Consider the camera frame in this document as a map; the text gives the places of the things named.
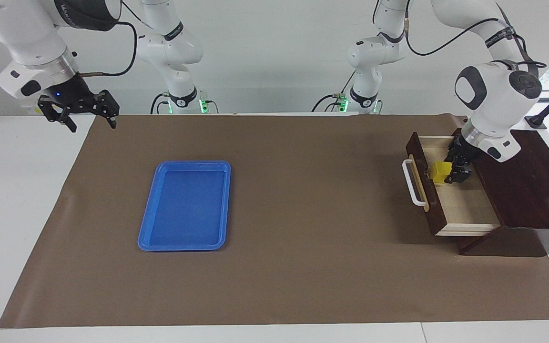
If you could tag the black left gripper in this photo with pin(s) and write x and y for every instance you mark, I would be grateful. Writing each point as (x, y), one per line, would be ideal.
(460, 151)

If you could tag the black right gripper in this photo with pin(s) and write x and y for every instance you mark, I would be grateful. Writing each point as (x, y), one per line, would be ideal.
(72, 97)

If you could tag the yellow cube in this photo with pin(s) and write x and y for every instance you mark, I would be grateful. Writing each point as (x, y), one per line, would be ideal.
(440, 172)

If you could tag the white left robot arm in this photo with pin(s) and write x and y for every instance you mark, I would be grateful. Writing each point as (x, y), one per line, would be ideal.
(493, 95)

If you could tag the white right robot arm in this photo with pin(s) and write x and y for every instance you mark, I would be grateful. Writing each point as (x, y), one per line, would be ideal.
(22, 33)

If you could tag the dark wooden cabinet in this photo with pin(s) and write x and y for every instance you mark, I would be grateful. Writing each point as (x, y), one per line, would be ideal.
(532, 190)

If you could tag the blue plastic tray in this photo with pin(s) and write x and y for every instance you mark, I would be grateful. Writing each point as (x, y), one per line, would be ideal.
(184, 209)

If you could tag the brown table mat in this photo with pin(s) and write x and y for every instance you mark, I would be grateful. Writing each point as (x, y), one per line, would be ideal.
(303, 238)

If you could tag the white wall socket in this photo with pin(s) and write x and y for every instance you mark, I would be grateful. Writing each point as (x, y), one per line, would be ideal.
(27, 110)

